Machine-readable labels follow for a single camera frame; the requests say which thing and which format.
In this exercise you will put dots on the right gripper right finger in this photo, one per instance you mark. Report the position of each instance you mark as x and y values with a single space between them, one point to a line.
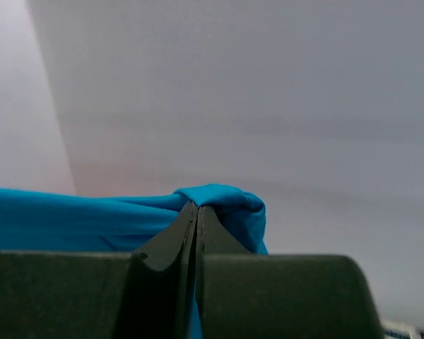
245 295

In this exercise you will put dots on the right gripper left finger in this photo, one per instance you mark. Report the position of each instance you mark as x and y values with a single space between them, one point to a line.
146 293

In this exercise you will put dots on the blue t shirt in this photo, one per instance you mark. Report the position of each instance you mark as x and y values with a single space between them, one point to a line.
32 221

